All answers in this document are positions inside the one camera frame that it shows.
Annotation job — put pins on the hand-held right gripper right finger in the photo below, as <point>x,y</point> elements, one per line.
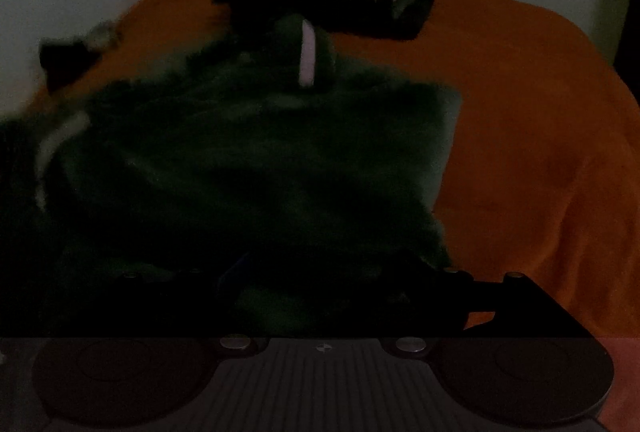
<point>480,297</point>

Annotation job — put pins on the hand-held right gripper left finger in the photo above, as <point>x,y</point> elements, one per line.
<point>231,273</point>

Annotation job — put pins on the green knit cardigan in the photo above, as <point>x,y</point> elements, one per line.
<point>240,162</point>

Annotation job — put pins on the orange bed blanket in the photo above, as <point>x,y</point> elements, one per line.
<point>525,137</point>

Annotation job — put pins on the black garment with white print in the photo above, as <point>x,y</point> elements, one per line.
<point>67,57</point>

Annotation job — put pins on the black folded cloth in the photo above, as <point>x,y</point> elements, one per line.
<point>360,15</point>

